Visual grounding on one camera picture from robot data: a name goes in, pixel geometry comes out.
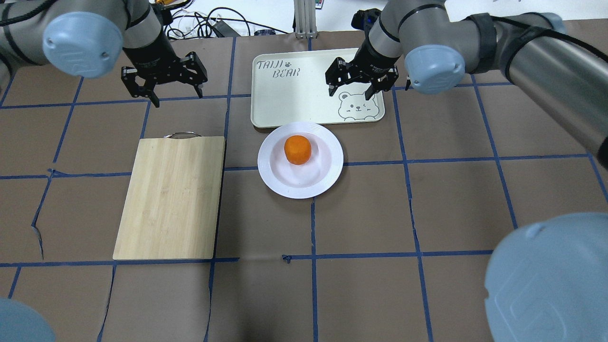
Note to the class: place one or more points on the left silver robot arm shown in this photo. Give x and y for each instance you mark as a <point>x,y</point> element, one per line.
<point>85,38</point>

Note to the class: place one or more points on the orange fruit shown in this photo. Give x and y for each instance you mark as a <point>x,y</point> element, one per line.
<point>297,149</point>

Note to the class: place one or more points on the aluminium frame post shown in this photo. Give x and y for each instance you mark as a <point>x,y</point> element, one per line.
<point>305,19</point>

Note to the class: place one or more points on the bamboo cutting board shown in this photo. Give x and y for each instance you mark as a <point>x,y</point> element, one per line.
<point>172,203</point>

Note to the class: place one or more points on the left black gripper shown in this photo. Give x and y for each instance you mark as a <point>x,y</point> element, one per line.
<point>153,56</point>

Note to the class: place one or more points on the cream bear tray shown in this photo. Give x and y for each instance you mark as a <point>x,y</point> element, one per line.
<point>290,87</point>

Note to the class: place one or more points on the white round plate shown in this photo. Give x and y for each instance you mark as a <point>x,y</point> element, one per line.
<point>300,181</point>

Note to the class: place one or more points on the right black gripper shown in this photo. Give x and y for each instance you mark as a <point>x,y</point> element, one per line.
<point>374,56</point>

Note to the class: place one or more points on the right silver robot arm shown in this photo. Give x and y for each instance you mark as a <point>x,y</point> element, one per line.
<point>403,240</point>

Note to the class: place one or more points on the black power adapter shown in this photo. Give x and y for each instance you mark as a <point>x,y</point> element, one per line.
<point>222,30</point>

